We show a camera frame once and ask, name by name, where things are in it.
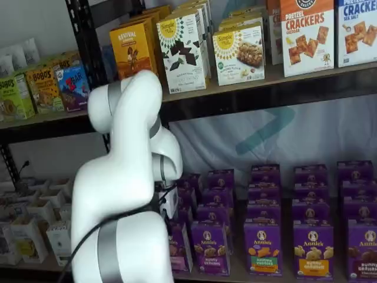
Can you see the green Bobo's box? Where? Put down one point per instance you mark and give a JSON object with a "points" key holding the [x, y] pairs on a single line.
{"points": [[14, 97]]}

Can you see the white tarp with teal logo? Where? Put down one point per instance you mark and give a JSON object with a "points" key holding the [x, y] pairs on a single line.
{"points": [[265, 138]]}

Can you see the purple Annie's box green patch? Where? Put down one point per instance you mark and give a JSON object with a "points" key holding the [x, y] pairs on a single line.
{"points": [[263, 250]]}

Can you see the orange Revival snack box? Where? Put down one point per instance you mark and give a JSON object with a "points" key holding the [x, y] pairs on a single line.
{"points": [[153, 14], [132, 50]]}

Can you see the black metal shelving rack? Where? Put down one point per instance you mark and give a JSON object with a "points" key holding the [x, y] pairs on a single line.
{"points": [[85, 44]]}

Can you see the Simple Mills almond bar box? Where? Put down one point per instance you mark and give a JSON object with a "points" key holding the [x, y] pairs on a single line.
{"points": [[238, 56], [241, 19]]}

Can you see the blue sea salt crackers box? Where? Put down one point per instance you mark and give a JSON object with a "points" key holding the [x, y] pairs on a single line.
{"points": [[357, 32]]}

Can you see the blue Z Bar box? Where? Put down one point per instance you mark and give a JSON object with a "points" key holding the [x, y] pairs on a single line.
{"points": [[73, 88]]}

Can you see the orange Bobo's box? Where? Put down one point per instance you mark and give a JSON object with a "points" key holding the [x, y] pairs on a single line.
{"points": [[44, 91]]}

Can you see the purple Annie's box orange patch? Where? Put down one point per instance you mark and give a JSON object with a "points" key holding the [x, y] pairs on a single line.
{"points": [[313, 253]]}

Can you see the Simple Mills dark chocolate box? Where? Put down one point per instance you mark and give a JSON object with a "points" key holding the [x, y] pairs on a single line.
{"points": [[182, 53], [203, 11]]}

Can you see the white cookie box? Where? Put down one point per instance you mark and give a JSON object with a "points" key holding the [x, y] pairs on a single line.
{"points": [[60, 197], [41, 210], [60, 241], [29, 238], [60, 184], [9, 247]]}

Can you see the pretzel crackers cheddar box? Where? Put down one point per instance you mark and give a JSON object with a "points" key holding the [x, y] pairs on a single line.
{"points": [[307, 41]]}

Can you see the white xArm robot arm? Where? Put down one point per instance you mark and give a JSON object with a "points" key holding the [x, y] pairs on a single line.
{"points": [[123, 177]]}

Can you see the purple Annie's box violet patch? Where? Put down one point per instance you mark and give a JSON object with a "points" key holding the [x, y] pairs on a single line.
{"points": [[209, 250]]}

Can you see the black power plug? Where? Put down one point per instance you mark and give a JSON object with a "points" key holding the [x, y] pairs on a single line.
{"points": [[25, 166]]}

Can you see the purple Annie's box pink patch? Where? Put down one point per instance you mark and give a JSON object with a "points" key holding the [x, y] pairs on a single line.
{"points": [[179, 250]]}

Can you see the white snack pouch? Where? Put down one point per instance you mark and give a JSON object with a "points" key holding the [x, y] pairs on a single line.
{"points": [[9, 62], [29, 53]]}

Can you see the red pretzel crackers box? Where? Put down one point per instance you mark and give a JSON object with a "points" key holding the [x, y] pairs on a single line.
{"points": [[274, 32]]}

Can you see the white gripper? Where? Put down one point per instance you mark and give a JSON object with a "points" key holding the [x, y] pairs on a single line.
{"points": [[171, 203]]}

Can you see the yellow Bobo's box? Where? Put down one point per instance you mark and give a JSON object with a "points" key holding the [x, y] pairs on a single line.
{"points": [[66, 60]]}

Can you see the purple Annie's snack box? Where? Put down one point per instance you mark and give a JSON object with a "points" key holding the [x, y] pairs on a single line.
{"points": [[218, 197], [184, 215], [262, 212], [191, 181], [310, 193], [213, 213], [310, 213], [187, 197], [359, 190], [360, 210], [221, 178], [310, 174], [263, 193], [355, 171], [265, 174]]}

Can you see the purple Annie's chocolate grahams box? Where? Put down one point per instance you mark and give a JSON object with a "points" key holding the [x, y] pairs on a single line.
{"points": [[363, 253]]}

